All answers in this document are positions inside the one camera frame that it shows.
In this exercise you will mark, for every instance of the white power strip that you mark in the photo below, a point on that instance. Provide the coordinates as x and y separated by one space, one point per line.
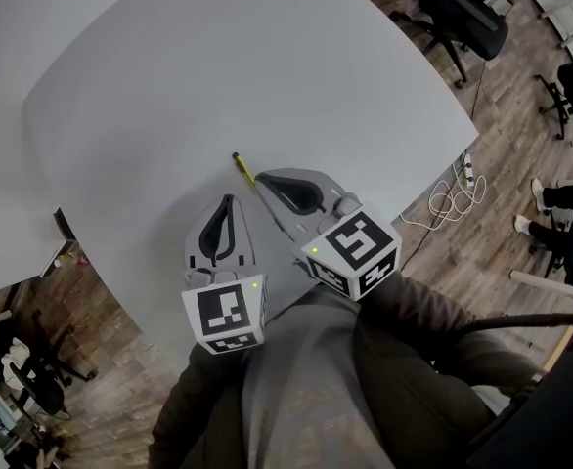
468 169

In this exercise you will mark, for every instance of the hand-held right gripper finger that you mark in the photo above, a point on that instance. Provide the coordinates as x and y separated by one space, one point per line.
286 218
321 181

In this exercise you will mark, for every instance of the person's right forearm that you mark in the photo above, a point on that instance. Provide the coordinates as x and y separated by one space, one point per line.
438 340

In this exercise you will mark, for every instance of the yellow black pen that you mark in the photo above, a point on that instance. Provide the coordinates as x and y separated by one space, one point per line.
242 166

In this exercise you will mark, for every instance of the person's grey shirt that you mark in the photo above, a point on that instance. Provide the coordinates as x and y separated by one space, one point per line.
311 369

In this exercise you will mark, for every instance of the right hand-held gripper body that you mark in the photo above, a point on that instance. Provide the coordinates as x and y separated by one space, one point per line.
355 247

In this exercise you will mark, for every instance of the white cloth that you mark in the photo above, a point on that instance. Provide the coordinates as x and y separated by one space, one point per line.
15 359

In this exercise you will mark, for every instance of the red can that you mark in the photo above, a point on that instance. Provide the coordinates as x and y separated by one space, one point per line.
82 260

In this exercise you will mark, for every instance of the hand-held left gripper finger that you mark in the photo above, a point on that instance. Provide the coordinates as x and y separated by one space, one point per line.
245 247
193 247

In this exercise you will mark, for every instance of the white cup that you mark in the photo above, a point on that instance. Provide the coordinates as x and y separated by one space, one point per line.
61 259

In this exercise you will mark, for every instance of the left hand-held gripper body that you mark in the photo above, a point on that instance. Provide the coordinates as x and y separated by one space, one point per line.
225 313

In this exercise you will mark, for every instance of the person's left forearm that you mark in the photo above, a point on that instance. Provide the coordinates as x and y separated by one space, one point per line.
193 408

